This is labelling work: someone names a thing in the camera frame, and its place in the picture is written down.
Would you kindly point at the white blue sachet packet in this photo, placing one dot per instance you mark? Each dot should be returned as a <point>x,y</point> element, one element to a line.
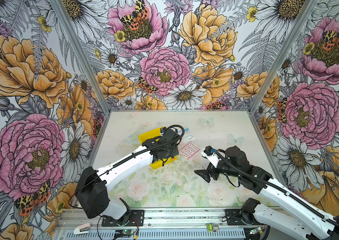
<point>187,135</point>

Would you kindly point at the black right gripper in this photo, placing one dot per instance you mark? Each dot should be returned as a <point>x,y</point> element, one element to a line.
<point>211,169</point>

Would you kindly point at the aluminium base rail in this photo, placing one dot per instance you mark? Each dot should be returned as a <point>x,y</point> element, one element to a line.
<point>166,224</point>

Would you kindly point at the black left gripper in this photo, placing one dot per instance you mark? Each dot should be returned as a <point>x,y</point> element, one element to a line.
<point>175,151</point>

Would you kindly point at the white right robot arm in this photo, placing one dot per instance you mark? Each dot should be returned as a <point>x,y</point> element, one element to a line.
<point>302,220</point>

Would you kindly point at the green circuit board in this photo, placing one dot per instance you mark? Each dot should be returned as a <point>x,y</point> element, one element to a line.
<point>124,233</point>

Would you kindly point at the aluminium corner post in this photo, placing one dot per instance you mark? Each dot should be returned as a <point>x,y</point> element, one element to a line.
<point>299,24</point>

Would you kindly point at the pink patterned card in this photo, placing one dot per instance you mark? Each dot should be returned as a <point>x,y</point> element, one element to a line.
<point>188,150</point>

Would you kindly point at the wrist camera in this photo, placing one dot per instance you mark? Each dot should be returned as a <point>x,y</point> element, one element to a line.
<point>208,151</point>
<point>163,130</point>

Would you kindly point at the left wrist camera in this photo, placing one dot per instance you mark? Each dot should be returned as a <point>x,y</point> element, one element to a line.
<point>163,130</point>

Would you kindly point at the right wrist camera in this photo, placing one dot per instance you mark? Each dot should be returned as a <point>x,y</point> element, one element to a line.
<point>208,151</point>

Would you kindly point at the yellow plastic bin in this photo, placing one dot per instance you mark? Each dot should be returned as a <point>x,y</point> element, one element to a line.
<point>155,166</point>

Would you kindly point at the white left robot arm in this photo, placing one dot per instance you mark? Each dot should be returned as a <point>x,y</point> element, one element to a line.
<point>95,185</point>

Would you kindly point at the left rear corner post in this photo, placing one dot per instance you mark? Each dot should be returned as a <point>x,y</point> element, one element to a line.
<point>70,32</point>

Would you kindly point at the white pink stapler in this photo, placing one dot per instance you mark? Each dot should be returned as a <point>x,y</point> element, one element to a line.
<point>82,229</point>

